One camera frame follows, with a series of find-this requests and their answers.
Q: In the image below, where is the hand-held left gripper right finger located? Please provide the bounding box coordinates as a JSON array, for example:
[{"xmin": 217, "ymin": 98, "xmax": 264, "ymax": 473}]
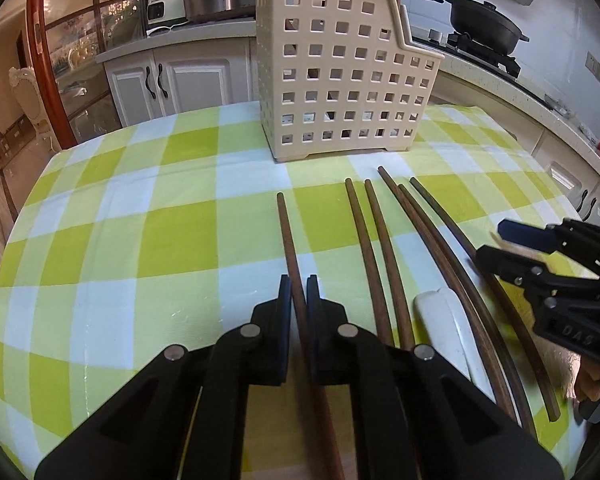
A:
[{"xmin": 306, "ymin": 275, "xmax": 566, "ymax": 480}]

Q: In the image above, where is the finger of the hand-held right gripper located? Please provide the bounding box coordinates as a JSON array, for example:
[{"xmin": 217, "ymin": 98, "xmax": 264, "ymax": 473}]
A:
[
  {"xmin": 497, "ymin": 219, "xmax": 600, "ymax": 271},
  {"xmin": 475, "ymin": 245, "xmax": 600, "ymax": 301}
]

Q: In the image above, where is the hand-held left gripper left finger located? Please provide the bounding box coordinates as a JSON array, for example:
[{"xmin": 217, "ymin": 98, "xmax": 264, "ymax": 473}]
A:
[{"xmin": 34, "ymin": 274, "xmax": 293, "ymax": 480}]

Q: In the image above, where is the brown wooden chopstick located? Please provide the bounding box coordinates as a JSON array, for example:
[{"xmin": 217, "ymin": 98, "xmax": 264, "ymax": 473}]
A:
[
  {"xmin": 410, "ymin": 177, "xmax": 561, "ymax": 422},
  {"xmin": 377, "ymin": 166, "xmax": 523, "ymax": 428},
  {"xmin": 277, "ymin": 192, "xmax": 346, "ymax": 480},
  {"xmin": 345, "ymin": 178, "xmax": 395, "ymax": 348},
  {"xmin": 397, "ymin": 183, "xmax": 538, "ymax": 441},
  {"xmin": 364, "ymin": 180, "xmax": 416, "ymax": 351}
]

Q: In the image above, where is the white spoon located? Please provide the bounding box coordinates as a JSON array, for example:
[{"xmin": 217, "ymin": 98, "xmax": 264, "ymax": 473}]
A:
[{"xmin": 413, "ymin": 287, "xmax": 473, "ymax": 381}]

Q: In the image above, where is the cream perforated plastic basket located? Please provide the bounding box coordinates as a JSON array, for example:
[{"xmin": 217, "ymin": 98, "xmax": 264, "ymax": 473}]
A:
[{"xmin": 252, "ymin": 0, "xmax": 447, "ymax": 163}]

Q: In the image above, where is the person's right hand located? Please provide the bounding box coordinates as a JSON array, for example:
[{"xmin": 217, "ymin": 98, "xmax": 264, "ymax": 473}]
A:
[{"xmin": 542, "ymin": 337, "xmax": 600, "ymax": 403}]

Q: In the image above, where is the green checked tablecloth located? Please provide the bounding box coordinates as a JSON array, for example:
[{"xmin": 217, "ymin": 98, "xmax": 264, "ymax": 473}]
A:
[{"xmin": 0, "ymin": 101, "xmax": 596, "ymax": 480}]

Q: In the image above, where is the black gas stove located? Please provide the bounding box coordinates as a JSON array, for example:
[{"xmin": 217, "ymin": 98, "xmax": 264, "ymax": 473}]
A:
[{"xmin": 412, "ymin": 30, "xmax": 553, "ymax": 108}]

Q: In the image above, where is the black pan with lid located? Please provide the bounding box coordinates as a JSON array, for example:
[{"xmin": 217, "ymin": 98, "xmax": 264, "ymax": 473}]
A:
[{"xmin": 441, "ymin": 0, "xmax": 530, "ymax": 55}]

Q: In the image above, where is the white kitchen cabinet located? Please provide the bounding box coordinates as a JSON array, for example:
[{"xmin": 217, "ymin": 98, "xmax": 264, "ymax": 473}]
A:
[{"xmin": 105, "ymin": 37, "xmax": 600, "ymax": 236}]

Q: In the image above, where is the white rice cooker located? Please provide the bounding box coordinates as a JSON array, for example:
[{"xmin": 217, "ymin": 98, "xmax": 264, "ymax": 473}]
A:
[{"xmin": 146, "ymin": 0, "xmax": 190, "ymax": 31}]

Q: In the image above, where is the white ornate chair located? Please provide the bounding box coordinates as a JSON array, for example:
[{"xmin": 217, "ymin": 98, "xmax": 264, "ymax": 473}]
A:
[{"xmin": 7, "ymin": 66, "xmax": 63, "ymax": 153}]

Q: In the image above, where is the wood framed glass door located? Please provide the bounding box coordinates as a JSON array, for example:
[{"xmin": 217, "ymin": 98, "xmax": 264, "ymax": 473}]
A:
[{"xmin": 26, "ymin": 0, "xmax": 151, "ymax": 146}]

